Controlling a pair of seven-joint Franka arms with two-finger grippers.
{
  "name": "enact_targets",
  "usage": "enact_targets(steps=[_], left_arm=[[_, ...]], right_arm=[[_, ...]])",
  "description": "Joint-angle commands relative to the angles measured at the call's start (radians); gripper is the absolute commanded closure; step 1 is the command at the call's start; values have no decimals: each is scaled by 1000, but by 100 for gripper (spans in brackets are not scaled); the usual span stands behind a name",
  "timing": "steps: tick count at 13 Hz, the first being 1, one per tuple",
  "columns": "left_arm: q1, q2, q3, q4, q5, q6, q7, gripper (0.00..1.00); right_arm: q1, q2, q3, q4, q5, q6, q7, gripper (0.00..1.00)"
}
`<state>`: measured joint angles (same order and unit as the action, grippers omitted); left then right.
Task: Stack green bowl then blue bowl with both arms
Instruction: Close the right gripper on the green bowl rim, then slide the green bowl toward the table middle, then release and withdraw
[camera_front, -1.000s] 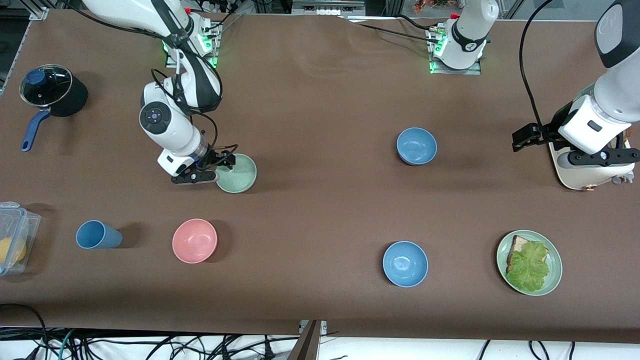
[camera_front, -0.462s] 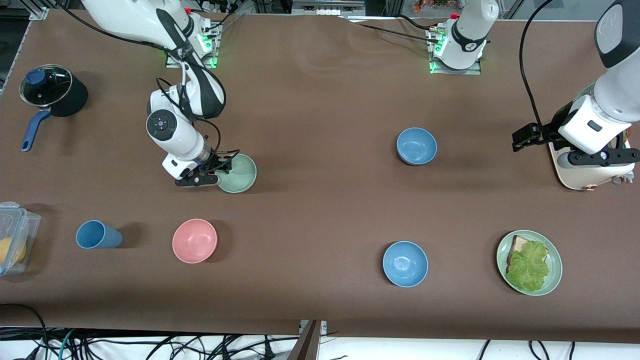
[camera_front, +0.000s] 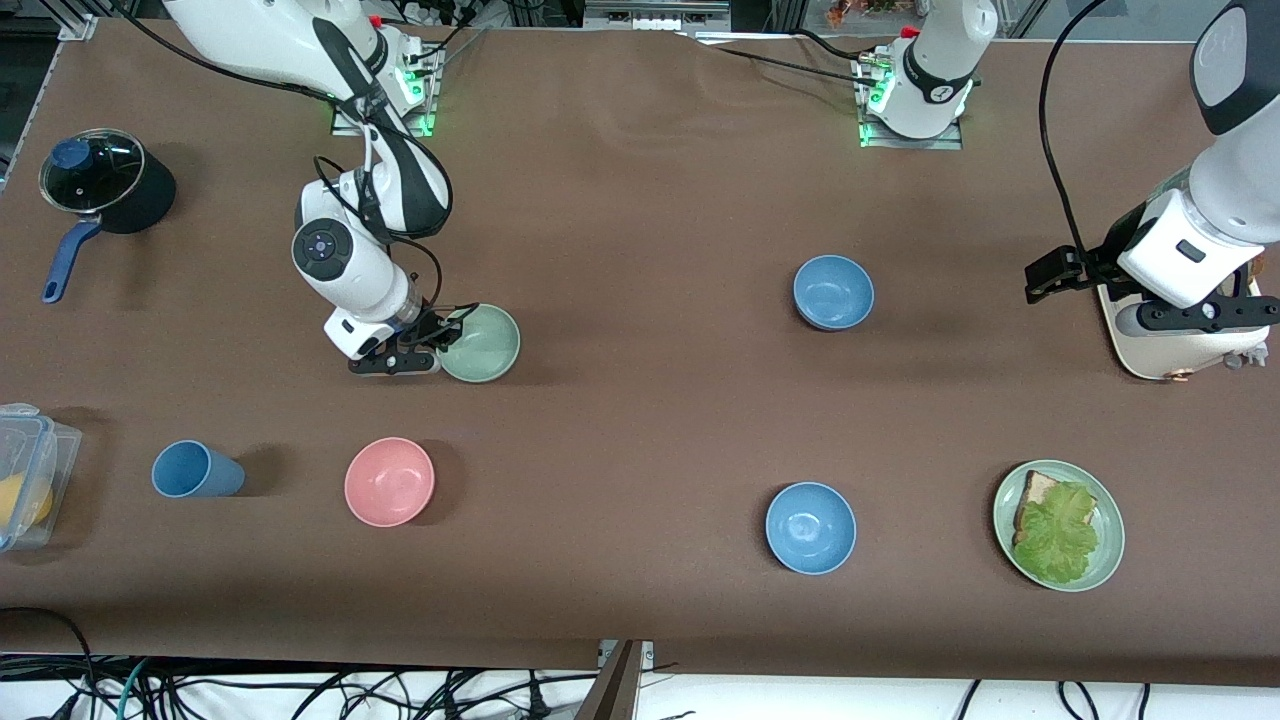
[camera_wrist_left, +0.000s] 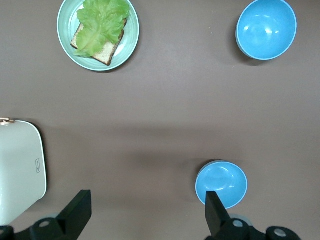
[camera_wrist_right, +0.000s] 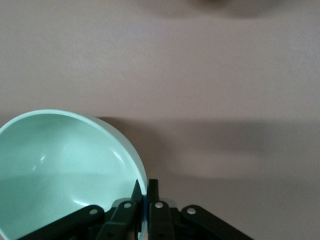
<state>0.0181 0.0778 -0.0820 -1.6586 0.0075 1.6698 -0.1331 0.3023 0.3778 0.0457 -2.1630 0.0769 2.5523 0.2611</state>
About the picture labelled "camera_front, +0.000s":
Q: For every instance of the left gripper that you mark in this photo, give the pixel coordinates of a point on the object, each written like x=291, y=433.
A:
x=1098, y=262

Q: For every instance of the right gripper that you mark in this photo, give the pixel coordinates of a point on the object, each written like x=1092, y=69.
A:
x=432, y=327

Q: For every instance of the green bowl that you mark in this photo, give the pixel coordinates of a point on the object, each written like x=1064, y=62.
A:
x=488, y=348

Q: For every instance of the blue bowl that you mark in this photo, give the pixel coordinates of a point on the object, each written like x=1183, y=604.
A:
x=833, y=290
x=810, y=527

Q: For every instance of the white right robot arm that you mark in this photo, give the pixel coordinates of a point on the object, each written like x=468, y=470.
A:
x=370, y=280

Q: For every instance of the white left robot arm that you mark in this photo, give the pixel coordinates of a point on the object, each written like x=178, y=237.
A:
x=935, y=80

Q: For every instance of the pink bowl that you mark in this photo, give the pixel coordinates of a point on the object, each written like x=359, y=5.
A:
x=388, y=482

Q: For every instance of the cream white appliance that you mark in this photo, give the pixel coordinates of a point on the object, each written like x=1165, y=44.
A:
x=1160, y=355

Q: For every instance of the bread slice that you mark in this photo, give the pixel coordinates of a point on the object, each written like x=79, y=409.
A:
x=1038, y=488

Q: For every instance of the brown table cover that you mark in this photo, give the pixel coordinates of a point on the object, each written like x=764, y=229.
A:
x=640, y=420

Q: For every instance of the green lettuce leaf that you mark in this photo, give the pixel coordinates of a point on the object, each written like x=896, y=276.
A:
x=1060, y=535

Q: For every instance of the green plate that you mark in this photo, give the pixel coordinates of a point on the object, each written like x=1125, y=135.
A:
x=1108, y=545

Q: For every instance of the blue cup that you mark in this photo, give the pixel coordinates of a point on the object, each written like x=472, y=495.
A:
x=195, y=470

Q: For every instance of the glass lid blue knob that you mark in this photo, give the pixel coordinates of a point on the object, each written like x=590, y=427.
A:
x=95, y=175

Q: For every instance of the clear plastic container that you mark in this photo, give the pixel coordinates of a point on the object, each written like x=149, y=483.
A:
x=62, y=470

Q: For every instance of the yellow fruit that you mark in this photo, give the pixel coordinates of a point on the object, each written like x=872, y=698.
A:
x=25, y=500

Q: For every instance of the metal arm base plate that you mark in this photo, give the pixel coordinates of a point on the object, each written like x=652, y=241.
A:
x=425, y=115
x=950, y=140

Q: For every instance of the metal bracket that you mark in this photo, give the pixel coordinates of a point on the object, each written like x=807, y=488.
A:
x=620, y=690

